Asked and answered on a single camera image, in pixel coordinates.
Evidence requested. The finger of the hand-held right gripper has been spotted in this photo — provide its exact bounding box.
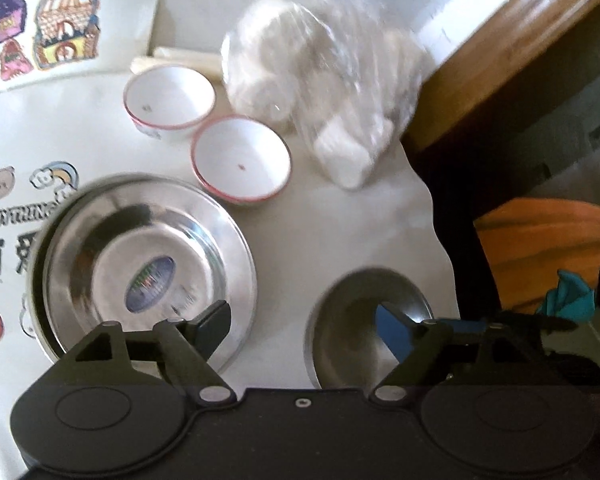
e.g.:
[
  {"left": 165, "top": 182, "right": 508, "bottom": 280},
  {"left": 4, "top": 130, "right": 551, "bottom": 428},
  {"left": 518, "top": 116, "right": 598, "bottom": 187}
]
[{"left": 495, "top": 311, "right": 578, "bottom": 336}]

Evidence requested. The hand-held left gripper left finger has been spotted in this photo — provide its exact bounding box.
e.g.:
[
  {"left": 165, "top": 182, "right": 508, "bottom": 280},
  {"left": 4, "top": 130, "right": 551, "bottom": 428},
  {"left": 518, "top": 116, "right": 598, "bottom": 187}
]
[{"left": 55, "top": 300, "right": 236, "bottom": 407}]

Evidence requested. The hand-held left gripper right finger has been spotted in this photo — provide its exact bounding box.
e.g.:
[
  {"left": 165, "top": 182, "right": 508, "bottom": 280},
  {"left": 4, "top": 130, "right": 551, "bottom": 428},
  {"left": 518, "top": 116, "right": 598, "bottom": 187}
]
[{"left": 370, "top": 304, "right": 536, "bottom": 406}]

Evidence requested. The stainless steel bowl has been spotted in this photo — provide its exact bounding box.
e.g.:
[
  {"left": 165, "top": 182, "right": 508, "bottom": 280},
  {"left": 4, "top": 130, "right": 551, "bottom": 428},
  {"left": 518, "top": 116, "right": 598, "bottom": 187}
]
[{"left": 304, "top": 266, "right": 433, "bottom": 391}]

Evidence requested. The stainless steel plate with sticker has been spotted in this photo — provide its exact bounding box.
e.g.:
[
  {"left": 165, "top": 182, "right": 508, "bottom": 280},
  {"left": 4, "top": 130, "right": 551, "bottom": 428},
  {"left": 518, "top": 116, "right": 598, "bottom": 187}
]
[{"left": 42, "top": 180, "right": 257, "bottom": 376}]

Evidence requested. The white ceramic bowl red rim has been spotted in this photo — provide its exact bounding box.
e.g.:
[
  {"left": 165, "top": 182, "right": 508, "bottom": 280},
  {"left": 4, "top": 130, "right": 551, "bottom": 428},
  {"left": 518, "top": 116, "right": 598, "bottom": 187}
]
[
  {"left": 122, "top": 66, "right": 216, "bottom": 142},
  {"left": 190, "top": 116, "right": 293, "bottom": 208}
]

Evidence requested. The teal object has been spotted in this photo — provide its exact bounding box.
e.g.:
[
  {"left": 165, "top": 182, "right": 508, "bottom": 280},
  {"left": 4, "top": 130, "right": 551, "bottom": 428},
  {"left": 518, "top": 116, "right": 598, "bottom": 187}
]
[{"left": 541, "top": 269, "right": 597, "bottom": 322}]

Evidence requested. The orange object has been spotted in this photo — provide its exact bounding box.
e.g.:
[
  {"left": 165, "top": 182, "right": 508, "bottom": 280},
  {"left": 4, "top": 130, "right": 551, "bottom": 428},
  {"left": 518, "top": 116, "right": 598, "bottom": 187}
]
[{"left": 474, "top": 198, "right": 600, "bottom": 312}]

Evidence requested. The white printed cloth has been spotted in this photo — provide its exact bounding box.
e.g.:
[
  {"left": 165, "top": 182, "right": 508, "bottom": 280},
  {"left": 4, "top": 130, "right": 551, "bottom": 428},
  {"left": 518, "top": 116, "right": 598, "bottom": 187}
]
[{"left": 0, "top": 55, "right": 462, "bottom": 480}]

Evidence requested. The white paper roll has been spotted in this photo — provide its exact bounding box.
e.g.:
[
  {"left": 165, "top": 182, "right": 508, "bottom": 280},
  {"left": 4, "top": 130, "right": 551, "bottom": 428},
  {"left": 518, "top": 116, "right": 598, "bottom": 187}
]
[
  {"left": 131, "top": 55, "right": 218, "bottom": 82},
  {"left": 152, "top": 47, "right": 227, "bottom": 68}
]

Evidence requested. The plastic bag of white buns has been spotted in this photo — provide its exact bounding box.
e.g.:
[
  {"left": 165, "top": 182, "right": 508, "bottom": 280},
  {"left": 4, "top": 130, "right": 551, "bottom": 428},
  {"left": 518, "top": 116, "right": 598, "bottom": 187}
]
[{"left": 220, "top": 0, "right": 437, "bottom": 192}]

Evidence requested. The coloured houses drawing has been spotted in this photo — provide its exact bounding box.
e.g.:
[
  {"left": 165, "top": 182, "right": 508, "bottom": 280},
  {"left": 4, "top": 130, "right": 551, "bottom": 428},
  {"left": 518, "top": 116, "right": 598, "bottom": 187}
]
[{"left": 0, "top": 0, "right": 173, "bottom": 97}]

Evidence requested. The wooden furniture frame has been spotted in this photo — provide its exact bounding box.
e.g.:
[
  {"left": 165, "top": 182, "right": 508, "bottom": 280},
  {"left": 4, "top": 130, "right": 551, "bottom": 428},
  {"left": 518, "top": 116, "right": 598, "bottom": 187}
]
[{"left": 400, "top": 0, "right": 600, "bottom": 153}]

